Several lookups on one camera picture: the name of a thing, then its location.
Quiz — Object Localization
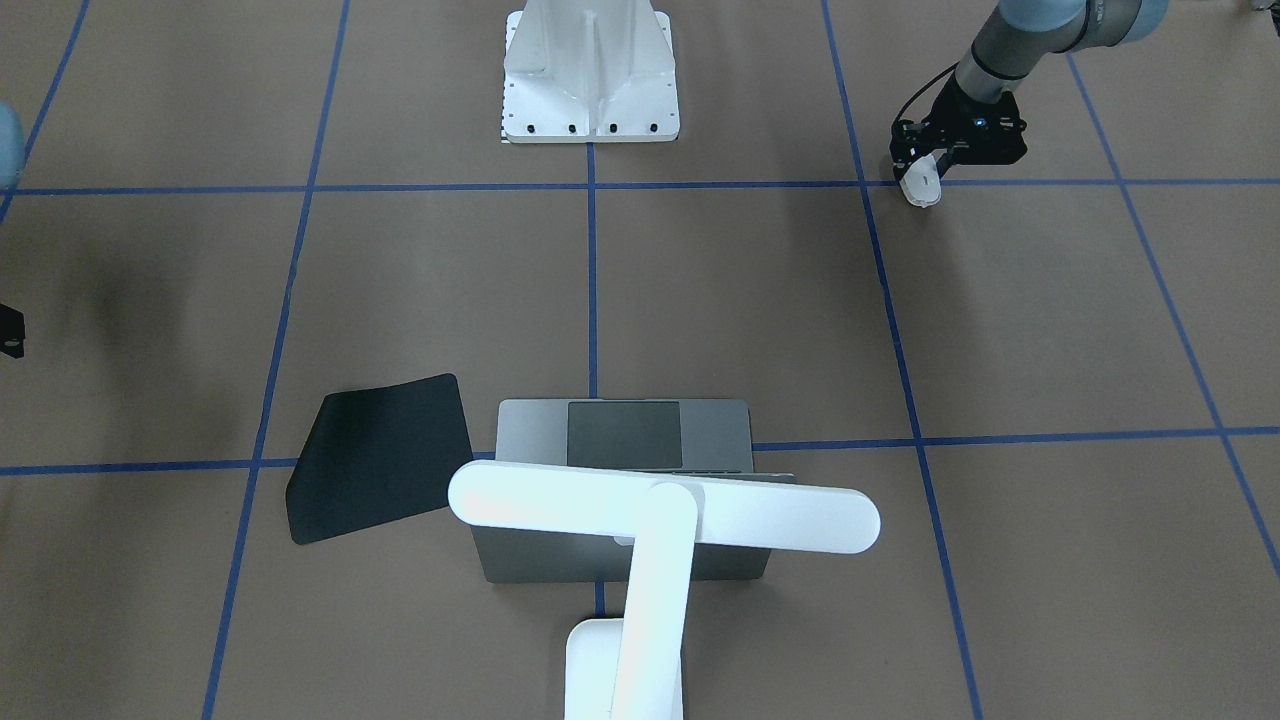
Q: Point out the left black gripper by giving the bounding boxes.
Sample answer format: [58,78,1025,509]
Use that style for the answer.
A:
[918,76,1027,183]

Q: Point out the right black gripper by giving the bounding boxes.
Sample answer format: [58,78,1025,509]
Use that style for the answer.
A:
[0,304,26,359]

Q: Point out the white computer mouse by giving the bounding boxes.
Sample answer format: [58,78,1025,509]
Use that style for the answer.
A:
[899,154,942,208]

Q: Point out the grey laptop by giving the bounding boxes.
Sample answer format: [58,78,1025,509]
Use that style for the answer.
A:
[472,398,796,585]

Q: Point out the black mouse pad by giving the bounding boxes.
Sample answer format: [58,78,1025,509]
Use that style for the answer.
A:
[285,373,474,546]

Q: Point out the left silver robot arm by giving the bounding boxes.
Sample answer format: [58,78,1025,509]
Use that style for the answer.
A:
[890,1,1170,181]

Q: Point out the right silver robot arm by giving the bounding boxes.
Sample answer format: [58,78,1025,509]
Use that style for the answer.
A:
[1,102,26,359]

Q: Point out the white desk lamp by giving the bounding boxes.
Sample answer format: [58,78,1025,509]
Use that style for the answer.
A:
[448,460,881,719]

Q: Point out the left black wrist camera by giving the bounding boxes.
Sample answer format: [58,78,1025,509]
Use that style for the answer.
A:
[890,118,940,179]

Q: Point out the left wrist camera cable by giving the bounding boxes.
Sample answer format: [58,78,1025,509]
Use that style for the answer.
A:
[893,61,961,126]

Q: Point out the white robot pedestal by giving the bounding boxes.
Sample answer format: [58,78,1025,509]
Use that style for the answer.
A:
[500,1,681,143]

